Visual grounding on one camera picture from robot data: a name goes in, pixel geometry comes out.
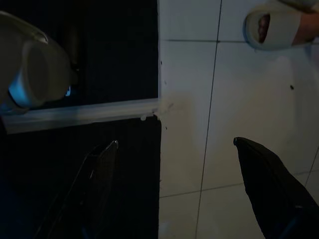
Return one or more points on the black floor mat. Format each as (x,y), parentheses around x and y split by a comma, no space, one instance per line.
(119,49)
(62,159)

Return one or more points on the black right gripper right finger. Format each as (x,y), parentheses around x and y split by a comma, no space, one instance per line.
(271,184)

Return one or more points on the person's foot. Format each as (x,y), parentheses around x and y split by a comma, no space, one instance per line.
(305,28)

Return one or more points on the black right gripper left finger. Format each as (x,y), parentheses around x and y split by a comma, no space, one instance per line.
(99,179)

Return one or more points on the white robot leg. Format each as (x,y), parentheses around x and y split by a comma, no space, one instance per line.
(32,72)

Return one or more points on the white slipper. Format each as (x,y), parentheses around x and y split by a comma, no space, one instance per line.
(281,27)

